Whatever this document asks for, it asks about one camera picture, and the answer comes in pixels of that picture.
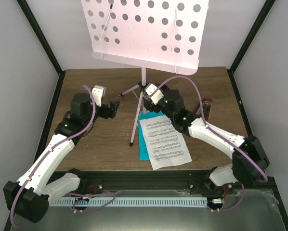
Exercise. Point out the light blue slotted cable duct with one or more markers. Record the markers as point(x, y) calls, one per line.
point(135, 202)

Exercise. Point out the lilac music stand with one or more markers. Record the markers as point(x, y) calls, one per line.
point(163, 35)

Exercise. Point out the white sheet music page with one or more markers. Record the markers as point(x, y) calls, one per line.
point(166, 147)

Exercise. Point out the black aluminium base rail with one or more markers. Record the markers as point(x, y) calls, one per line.
point(193, 181)

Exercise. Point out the red wooden metronome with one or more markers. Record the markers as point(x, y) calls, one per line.
point(197, 110)

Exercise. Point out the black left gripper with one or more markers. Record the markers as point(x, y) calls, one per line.
point(113, 110)

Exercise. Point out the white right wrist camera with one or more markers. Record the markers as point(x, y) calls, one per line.
point(152, 94)

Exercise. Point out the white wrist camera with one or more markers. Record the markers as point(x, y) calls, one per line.
point(98, 93)
point(152, 94)

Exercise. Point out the blue sheet music page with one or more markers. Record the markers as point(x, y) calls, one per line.
point(143, 154)

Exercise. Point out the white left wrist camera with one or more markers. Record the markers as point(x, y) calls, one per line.
point(98, 93)

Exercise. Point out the clear plastic metronome cover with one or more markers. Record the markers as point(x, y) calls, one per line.
point(206, 106)

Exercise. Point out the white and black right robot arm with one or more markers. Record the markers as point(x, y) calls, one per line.
point(249, 160)

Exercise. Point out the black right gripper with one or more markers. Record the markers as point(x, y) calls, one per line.
point(149, 106)

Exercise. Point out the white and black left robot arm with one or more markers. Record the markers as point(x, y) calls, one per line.
point(32, 194)

